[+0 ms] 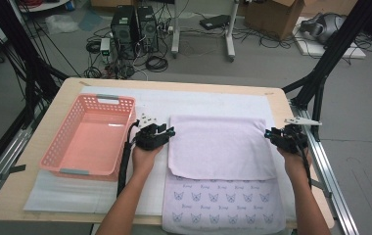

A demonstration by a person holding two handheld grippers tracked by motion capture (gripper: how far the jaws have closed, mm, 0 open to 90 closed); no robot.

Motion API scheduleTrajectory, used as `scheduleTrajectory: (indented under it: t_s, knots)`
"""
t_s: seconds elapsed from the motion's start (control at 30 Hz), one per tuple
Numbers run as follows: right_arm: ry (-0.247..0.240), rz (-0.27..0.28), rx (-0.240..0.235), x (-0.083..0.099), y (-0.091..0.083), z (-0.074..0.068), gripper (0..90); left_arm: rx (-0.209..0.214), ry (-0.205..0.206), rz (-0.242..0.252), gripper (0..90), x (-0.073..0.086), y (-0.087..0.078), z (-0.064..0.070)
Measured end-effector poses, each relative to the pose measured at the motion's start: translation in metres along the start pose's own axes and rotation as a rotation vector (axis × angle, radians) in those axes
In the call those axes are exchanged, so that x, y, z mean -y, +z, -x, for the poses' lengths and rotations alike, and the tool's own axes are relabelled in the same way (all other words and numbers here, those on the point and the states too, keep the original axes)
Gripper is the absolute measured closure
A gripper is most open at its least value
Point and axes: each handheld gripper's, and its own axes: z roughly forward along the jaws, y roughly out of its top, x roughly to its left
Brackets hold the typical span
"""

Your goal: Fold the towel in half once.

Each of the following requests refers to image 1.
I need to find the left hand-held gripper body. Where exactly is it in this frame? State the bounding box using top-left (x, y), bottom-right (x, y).
top-left (134, 112), bottom-right (169, 152)

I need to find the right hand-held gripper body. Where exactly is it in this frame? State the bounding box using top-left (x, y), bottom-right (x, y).
top-left (271, 117), bottom-right (323, 155)

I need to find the lilac printed towel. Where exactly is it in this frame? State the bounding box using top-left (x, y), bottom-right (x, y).
top-left (162, 115), bottom-right (287, 235)

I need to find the pink plastic basket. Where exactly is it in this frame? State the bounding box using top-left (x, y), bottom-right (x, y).
top-left (38, 93), bottom-right (137, 181)

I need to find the person's left hand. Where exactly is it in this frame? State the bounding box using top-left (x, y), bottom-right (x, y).
top-left (131, 144), bottom-right (164, 180)

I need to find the person's right hand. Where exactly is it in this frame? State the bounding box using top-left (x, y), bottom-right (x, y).
top-left (276, 146), bottom-right (313, 180)

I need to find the white grid mat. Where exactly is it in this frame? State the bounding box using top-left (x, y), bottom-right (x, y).
top-left (23, 85), bottom-right (298, 220)

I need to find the small white power unit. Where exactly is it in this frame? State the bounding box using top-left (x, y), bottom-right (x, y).
top-left (99, 37), bottom-right (112, 64)

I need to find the black computer tower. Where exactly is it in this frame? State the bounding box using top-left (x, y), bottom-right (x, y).
top-left (136, 5), bottom-right (160, 53)
top-left (110, 5), bottom-right (139, 61)

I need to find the white foam board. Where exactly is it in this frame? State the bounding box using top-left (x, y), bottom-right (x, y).
top-left (293, 16), bottom-right (368, 60)

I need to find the grey round appliance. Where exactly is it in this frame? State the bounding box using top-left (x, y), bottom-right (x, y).
top-left (300, 12), bottom-right (349, 45)

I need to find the brown cardboard box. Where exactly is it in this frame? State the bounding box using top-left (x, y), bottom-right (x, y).
top-left (243, 0), bottom-right (305, 42)

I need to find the flat black device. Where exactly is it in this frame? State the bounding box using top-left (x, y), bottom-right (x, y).
top-left (199, 14), bottom-right (231, 31)

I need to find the clear plastic bag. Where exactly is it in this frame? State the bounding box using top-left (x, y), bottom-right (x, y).
top-left (45, 13), bottom-right (79, 35)

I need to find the white round table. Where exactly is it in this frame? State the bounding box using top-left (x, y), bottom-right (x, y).
top-left (17, 0), bottom-right (70, 14)

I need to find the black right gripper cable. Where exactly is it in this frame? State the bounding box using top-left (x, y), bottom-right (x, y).
top-left (296, 129), bottom-right (313, 191)

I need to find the aluminium rail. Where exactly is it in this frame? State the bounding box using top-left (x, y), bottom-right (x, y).
top-left (290, 101), bottom-right (359, 235)
top-left (0, 125), bottom-right (33, 213)

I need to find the grey metal bracket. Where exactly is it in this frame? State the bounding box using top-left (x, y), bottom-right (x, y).
top-left (310, 179), bottom-right (334, 199)
top-left (0, 164), bottom-right (27, 181)

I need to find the coiled black cable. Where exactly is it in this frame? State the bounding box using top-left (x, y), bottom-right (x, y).
top-left (145, 55), bottom-right (169, 73)

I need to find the white metal stand frame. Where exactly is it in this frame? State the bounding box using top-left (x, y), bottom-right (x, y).
top-left (170, 0), bottom-right (241, 63)

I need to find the black frame strut with cables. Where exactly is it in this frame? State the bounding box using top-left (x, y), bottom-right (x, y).
top-left (0, 0), bottom-right (70, 130)

